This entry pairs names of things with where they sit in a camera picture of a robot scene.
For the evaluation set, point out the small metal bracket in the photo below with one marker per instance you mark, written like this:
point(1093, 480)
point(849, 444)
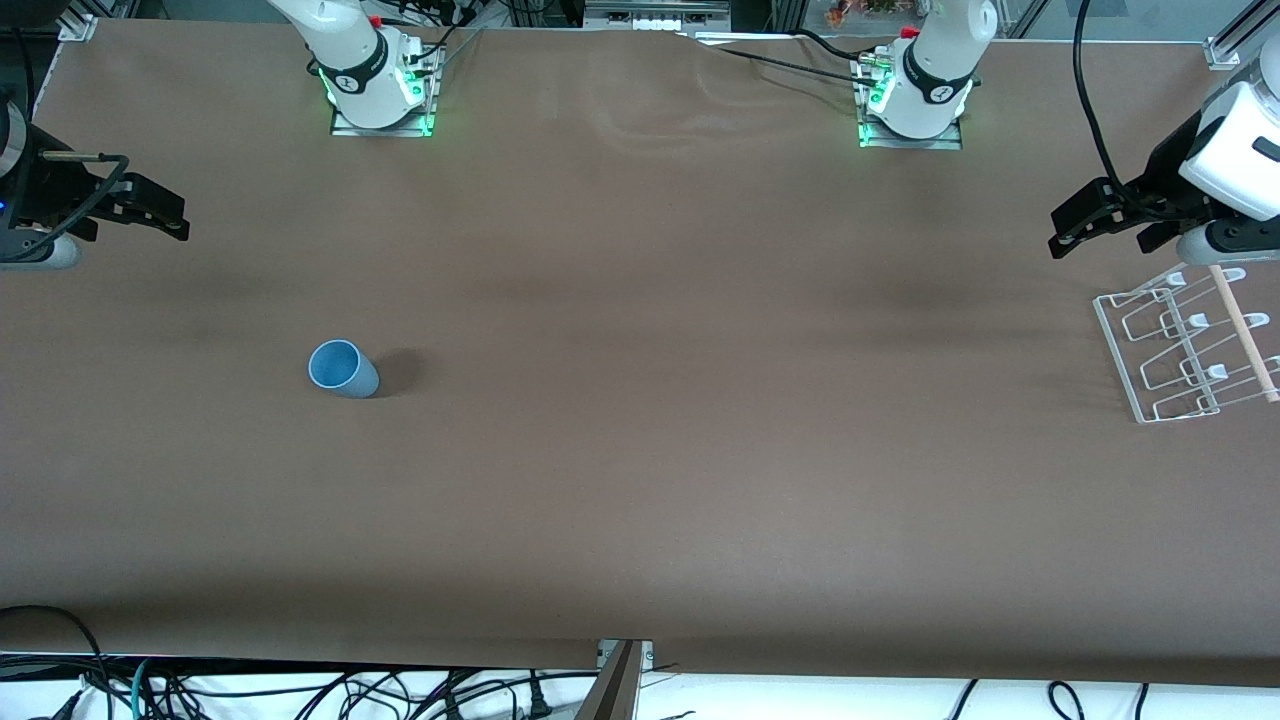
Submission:
point(645, 652)

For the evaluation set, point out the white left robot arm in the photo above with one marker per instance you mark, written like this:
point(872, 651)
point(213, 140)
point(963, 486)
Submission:
point(940, 60)

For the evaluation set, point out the aluminium frame corner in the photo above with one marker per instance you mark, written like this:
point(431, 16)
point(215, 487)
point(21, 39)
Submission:
point(78, 22)
point(1235, 40)

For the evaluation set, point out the orange decoration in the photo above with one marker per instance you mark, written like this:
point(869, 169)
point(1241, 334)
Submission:
point(875, 10)

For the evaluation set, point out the blue plastic cup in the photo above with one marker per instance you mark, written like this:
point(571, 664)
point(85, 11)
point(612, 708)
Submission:
point(345, 372)

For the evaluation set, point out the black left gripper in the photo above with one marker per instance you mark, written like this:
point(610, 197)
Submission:
point(1163, 177)

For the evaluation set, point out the brown table cover sheet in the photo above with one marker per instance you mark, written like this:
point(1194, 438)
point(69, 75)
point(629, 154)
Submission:
point(640, 450)

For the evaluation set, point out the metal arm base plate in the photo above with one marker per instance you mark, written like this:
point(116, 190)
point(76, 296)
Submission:
point(350, 130)
point(940, 144)

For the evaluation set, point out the white power strip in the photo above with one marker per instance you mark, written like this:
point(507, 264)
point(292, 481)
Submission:
point(655, 15)

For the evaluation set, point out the black plug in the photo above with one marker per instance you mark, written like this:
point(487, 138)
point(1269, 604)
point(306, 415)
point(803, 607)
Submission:
point(538, 700)

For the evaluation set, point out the wooden rack rod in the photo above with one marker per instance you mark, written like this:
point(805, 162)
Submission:
point(1245, 330)

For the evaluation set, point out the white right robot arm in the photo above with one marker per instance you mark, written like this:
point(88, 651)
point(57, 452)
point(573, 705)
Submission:
point(350, 50)

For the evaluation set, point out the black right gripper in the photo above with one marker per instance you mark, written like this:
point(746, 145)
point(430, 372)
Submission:
point(50, 190)

